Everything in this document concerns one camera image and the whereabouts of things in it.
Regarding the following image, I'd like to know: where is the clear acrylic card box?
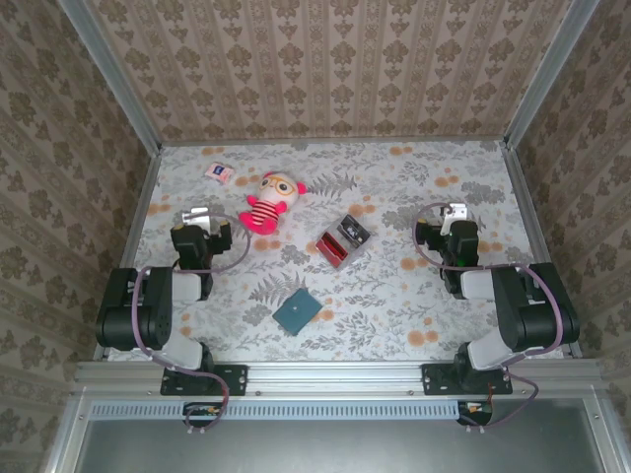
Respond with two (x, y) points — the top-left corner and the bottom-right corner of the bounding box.
(315, 213), (373, 271)

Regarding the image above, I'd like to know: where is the teal card holder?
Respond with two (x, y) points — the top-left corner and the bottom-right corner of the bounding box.
(272, 288), (324, 338)

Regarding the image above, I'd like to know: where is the black printed card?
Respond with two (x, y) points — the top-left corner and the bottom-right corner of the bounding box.
(339, 214), (371, 247)

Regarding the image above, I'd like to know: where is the pink striped plush toy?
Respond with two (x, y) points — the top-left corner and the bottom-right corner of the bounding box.
(238, 169), (308, 237)

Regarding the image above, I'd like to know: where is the small tissue packet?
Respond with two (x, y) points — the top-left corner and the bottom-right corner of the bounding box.
(204, 161), (235, 184)

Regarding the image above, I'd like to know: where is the black connector board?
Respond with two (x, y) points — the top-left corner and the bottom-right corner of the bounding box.
(182, 401), (224, 429)
(456, 399), (494, 428)

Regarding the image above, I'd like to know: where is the grey metal panel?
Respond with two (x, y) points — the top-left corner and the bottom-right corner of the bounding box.
(78, 418), (610, 473)

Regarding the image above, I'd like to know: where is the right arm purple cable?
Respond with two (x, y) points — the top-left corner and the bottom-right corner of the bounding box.
(411, 201), (564, 435)

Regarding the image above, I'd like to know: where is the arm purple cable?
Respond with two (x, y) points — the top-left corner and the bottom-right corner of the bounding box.
(411, 201), (564, 435)
(130, 212), (253, 436)

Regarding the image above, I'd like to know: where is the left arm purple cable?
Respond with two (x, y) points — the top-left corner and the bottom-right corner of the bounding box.
(130, 212), (253, 436)

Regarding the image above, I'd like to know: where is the aluminium table side rail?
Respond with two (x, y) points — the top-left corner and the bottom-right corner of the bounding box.
(92, 146), (164, 361)
(501, 143), (584, 359)

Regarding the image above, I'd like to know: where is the aluminium frame post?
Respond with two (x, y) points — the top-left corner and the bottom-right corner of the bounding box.
(57, 0), (164, 155)
(503, 0), (603, 149)

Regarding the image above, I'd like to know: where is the aluminium table rail long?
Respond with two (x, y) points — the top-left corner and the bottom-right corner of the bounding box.
(73, 359), (603, 399)

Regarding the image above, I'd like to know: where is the grey slotted cable duct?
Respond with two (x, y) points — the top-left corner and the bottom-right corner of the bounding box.
(90, 399), (459, 421)

